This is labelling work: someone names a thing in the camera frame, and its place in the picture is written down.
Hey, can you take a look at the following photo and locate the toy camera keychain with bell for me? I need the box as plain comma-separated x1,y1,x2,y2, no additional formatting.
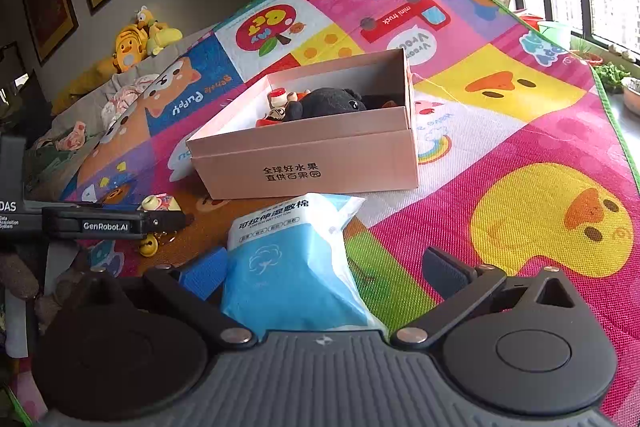
139,193,186,258

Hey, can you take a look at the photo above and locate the blue white tissue pack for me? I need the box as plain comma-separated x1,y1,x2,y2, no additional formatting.
220,193,386,337

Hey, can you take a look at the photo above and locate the red hooded doll figure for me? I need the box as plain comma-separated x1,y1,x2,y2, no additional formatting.
256,88,310,128

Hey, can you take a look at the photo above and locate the black plush toy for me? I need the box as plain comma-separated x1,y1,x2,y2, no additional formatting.
284,88,367,121

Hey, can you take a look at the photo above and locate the gloved hand holding gripper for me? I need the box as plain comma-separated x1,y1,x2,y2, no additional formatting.
1,241,89,359

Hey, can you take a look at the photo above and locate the grey sofa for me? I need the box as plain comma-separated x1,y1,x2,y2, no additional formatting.
24,26,212,200

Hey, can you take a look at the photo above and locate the small pink cloth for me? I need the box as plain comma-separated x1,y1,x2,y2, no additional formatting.
55,120,87,152

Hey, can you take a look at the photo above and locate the colourful cartoon play mat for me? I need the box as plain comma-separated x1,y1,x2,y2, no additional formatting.
14,0,640,427

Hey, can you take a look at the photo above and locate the crumpled pink white cloth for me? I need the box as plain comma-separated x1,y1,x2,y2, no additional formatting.
101,74,158,131

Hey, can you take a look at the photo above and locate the white cardboard box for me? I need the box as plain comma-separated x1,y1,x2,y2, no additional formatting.
186,49,419,199

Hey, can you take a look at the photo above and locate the yellow tiger plush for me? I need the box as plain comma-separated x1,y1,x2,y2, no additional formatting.
113,24,149,72

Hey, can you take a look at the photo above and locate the yellow green plush toy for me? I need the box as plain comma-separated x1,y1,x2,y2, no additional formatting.
137,5,183,56

